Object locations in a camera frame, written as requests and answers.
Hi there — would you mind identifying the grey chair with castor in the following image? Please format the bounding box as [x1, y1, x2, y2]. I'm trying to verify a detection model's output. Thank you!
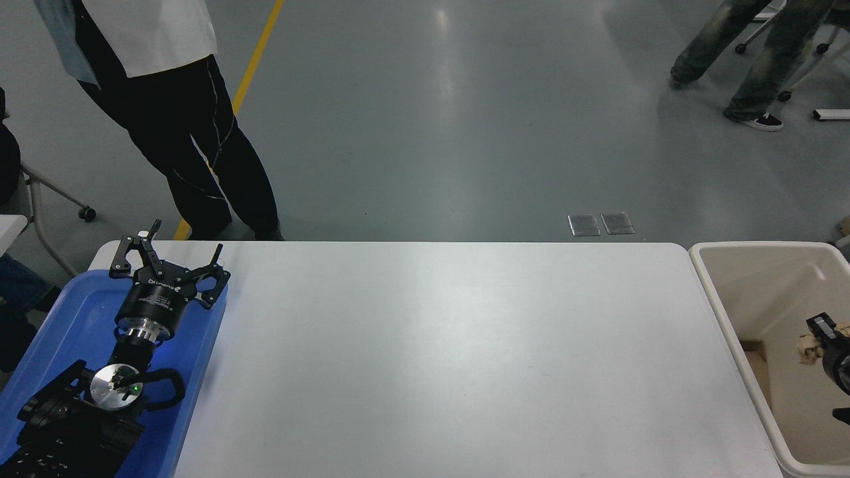
[19, 165, 97, 277]

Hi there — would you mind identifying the walking person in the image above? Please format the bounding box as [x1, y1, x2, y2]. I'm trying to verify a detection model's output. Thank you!
[669, 0, 835, 133]

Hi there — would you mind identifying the small white side table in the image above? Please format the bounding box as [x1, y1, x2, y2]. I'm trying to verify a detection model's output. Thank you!
[0, 214, 29, 257]

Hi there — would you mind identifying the blue plastic tray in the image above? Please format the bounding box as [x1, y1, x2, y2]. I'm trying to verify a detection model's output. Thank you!
[0, 268, 229, 478]

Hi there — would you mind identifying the office chair base with castors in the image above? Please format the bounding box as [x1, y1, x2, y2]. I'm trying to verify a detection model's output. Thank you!
[778, 27, 850, 103]
[733, 0, 832, 56]

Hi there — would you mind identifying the tan paper ball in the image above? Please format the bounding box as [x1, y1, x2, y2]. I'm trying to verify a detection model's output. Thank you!
[797, 321, 850, 366]

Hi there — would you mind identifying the brown cardboard piece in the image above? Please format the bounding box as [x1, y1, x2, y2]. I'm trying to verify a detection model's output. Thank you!
[738, 339, 772, 407]

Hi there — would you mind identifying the large pale plastic bin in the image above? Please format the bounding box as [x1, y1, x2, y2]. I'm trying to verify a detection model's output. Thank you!
[688, 240, 850, 478]

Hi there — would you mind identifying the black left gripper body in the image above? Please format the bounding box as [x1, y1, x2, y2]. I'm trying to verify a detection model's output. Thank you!
[114, 264, 195, 331]

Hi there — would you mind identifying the seated person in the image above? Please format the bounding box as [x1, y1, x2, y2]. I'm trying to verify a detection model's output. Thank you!
[0, 86, 62, 372]

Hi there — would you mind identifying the standing person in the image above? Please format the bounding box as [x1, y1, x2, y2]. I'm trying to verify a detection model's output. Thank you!
[33, 0, 286, 242]

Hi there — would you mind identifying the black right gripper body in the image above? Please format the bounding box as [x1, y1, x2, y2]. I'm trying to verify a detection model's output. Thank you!
[822, 337, 850, 396]

